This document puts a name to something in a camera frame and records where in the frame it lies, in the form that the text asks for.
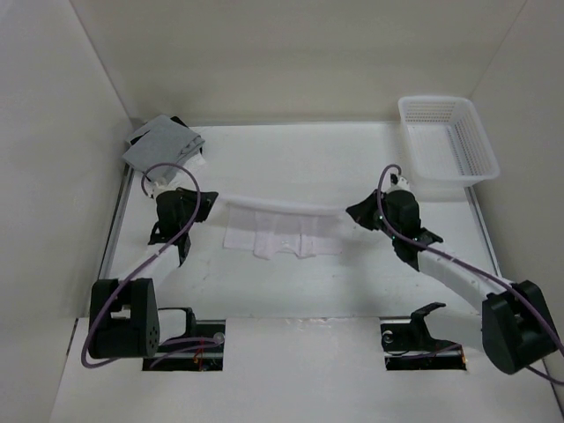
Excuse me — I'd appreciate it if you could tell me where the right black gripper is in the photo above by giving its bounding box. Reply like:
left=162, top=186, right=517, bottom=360
left=346, top=189, right=400, bottom=240

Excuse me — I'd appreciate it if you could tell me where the white tank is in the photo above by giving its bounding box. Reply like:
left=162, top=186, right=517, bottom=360
left=219, top=195, right=352, bottom=260
left=164, top=153, right=207, bottom=189

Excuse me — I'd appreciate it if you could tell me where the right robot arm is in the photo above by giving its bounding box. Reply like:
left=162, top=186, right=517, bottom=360
left=345, top=189, right=563, bottom=375

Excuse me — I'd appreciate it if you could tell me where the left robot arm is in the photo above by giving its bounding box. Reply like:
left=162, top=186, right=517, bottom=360
left=82, top=188, right=220, bottom=368

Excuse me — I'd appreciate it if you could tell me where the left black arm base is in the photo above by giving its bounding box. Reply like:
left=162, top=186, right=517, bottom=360
left=142, top=308, right=226, bottom=373

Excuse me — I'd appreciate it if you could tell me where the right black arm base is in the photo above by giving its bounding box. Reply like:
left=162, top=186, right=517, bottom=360
left=380, top=302, right=466, bottom=371

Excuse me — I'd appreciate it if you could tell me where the folded white tank top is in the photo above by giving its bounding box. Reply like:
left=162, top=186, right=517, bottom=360
left=164, top=153, right=207, bottom=189

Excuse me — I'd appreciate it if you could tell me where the folded grey tank top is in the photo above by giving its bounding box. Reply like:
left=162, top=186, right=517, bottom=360
left=122, top=115, right=205, bottom=184

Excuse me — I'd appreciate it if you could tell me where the white plastic basket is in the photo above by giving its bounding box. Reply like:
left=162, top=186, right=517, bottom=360
left=397, top=95, right=501, bottom=189

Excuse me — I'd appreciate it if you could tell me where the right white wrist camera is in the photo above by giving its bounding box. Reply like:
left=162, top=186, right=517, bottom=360
left=387, top=174, right=411, bottom=193

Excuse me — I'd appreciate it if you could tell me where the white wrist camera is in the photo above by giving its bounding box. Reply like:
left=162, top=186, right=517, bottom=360
left=150, top=178, right=174, bottom=199
left=387, top=174, right=411, bottom=193

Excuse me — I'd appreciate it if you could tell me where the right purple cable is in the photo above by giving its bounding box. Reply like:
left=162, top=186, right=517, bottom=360
left=376, top=164, right=564, bottom=384

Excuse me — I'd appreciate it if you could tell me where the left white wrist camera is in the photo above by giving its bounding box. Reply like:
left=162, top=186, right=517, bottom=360
left=150, top=178, right=174, bottom=199

